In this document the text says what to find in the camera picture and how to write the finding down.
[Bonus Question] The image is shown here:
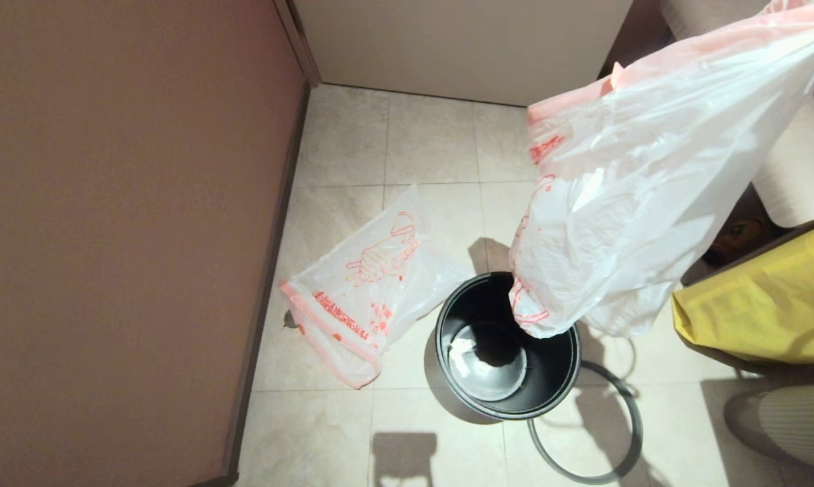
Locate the white door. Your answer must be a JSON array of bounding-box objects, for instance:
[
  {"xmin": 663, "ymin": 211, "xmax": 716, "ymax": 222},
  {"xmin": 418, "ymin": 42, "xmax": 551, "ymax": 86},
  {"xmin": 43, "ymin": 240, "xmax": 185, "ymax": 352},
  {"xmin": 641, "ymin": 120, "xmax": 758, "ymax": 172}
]
[{"xmin": 292, "ymin": 0, "xmax": 634, "ymax": 109}]

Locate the white red-printed trash bag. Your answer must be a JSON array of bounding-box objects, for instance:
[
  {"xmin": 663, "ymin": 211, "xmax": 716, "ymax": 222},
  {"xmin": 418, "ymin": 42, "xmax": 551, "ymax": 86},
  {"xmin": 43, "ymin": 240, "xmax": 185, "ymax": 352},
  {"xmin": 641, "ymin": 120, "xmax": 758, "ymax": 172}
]
[
  {"xmin": 508, "ymin": 0, "xmax": 814, "ymax": 339},
  {"xmin": 279, "ymin": 186, "xmax": 475, "ymax": 391}
]

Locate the yellow nonwoven bag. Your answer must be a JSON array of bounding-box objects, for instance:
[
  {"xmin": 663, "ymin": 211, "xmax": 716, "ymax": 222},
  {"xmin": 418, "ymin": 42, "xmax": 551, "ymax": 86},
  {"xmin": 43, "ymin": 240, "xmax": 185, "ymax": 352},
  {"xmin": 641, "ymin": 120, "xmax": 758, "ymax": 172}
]
[{"xmin": 671, "ymin": 223, "xmax": 814, "ymax": 366}]

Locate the black round trash bin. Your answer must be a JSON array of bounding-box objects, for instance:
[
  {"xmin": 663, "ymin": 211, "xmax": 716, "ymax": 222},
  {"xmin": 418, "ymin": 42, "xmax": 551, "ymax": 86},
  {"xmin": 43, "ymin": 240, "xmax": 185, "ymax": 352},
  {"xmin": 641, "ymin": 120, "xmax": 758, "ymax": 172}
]
[{"xmin": 424, "ymin": 272, "xmax": 581, "ymax": 425}]

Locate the grey ribbed cushion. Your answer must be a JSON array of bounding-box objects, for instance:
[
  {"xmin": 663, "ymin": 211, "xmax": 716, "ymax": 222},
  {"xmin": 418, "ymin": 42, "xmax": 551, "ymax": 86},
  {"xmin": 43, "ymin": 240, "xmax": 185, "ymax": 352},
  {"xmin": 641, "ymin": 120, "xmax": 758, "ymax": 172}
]
[{"xmin": 723, "ymin": 382, "xmax": 814, "ymax": 474}]

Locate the light woodgrain table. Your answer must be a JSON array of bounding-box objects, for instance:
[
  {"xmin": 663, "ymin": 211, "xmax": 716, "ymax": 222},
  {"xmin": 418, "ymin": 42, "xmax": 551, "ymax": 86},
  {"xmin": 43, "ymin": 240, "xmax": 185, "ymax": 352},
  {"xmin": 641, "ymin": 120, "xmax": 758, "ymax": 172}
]
[{"xmin": 661, "ymin": 0, "xmax": 814, "ymax": 229}]

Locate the grey bin retaining ring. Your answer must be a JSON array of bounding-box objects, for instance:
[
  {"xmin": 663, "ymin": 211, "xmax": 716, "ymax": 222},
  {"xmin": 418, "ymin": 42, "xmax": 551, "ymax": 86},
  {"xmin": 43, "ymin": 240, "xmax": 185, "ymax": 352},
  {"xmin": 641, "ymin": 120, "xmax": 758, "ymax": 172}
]
[{"xmin": 527, "ymin": 361, "xmax": 644, "ymax": 485}]

